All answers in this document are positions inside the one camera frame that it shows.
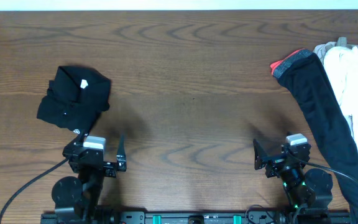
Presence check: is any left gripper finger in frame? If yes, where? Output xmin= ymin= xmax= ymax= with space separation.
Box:
xmin=73 ymin=130 xmax=87 ymax=145
xmin=116 ymin=135 xmax=127 ymax=172

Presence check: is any black t-shirt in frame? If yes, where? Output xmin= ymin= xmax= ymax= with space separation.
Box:
xmin=37 ymin=65 xmax=112 ymax=134

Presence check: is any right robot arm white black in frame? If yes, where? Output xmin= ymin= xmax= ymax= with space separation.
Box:
xmin=253 ymin=134 xmax=333 ymax=222

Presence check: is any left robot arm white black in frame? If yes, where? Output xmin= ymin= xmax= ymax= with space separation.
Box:
xmin=52 ymin=132 xmax=127 ymax=223

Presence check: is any dark garment with red trim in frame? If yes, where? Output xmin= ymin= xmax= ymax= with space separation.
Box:
xmin=270 ymin=49 xmax=358 ymax=223

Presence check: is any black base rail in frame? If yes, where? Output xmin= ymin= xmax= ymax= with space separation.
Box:
xmin=40 ymin=208 xmax=351 ymax=224

